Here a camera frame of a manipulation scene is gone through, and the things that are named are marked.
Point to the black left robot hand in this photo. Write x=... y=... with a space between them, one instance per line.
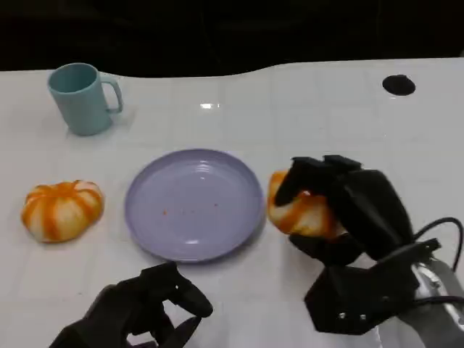
x=127 y=304

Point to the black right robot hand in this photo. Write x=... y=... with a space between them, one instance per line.
x=373 y=206

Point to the orange white toy bread roll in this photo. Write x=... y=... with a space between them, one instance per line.
x=308 y=217
x=61 y=210

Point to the lilac plate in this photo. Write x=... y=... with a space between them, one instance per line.
x=192 y=203

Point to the black round table grommet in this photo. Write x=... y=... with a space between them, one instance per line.
x=398 y=85

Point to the pale green mug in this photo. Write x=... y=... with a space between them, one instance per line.
x=79 y=108

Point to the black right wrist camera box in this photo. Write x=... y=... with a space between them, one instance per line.
x=348 y=297

